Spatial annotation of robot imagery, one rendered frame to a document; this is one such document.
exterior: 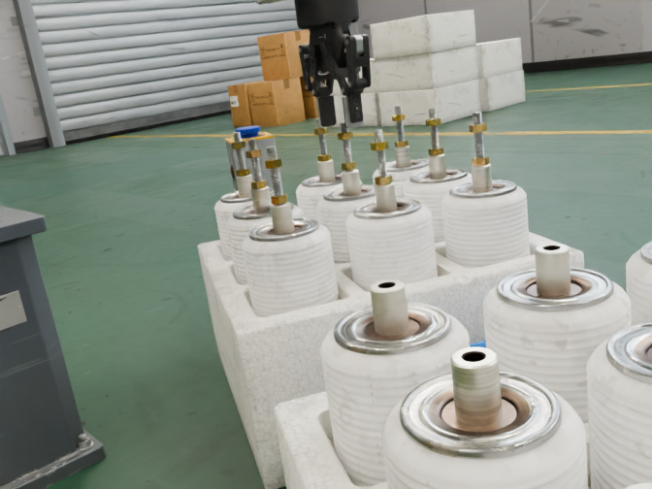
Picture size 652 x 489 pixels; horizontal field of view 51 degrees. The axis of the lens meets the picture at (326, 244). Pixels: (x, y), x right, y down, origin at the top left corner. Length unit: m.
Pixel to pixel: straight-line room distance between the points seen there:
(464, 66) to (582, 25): 2.78
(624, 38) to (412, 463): 6.02
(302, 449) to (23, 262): 0.44
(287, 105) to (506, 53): 1.51
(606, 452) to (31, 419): 0.63
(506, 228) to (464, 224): 0.05
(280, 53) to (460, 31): 1.49
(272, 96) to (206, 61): 2.14
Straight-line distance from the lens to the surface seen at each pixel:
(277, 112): 4.65
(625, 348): 0.40
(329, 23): 0.83
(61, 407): 0.86
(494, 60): 3.96
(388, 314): 0.43
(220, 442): 0.85
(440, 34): 3.60
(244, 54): 6.95
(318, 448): 0.46
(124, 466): 0.86
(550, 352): 0.46
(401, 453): 0.33
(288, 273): 0.69
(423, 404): 0.35
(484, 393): 0.33
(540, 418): 0.33
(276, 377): 0.69
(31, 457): 0.87
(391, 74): 3.73
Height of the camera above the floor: 0.43
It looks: 16 degrees down
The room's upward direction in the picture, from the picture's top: 8 degrees counter-clockwise
